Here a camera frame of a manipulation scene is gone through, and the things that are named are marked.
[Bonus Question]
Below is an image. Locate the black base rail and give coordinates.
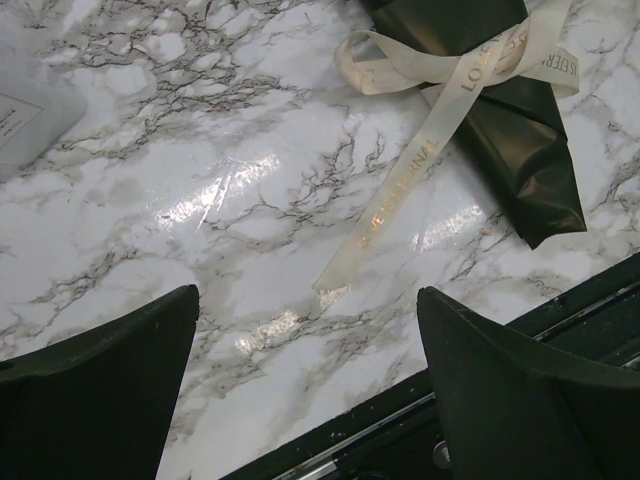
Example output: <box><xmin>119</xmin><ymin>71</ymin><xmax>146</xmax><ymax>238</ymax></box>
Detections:
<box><xmin>234</xmin><ymin>256</ymin><xmax>639</xmax><ymax>479</ymax></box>

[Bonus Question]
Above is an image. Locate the black wrapping paper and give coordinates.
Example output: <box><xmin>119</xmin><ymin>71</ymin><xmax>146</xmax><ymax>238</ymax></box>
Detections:
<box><xmin>363</xmin><ymin>1</ymin><xmax>586</xmax><ymax>249</ymax></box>

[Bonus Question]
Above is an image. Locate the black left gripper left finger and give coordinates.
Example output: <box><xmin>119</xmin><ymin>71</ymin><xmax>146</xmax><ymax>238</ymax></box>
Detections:
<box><xmin>1</xmin><ymin>285</ymin><xmax>199</xmax><ymax>479</ymax></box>

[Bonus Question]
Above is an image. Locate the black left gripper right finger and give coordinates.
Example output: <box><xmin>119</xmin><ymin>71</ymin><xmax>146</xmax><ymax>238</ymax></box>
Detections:
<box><xmin>417</xmin><ymin>287</ymin><xmax>639</xmax><ymax>479</ymax></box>

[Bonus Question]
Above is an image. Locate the cream printed ribbon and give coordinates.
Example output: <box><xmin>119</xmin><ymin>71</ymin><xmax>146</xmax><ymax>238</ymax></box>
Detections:
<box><xmin>315</xmin><ymin>1</ymin><xmax>579</xmax><ymax>290</ymax></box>

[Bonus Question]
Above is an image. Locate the clear square bottle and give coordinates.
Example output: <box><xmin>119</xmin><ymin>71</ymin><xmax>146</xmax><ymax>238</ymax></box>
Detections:
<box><xmin>1</xmin><ymin>41</ymin><xmax>87</xmax><ymax>167</ymax></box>

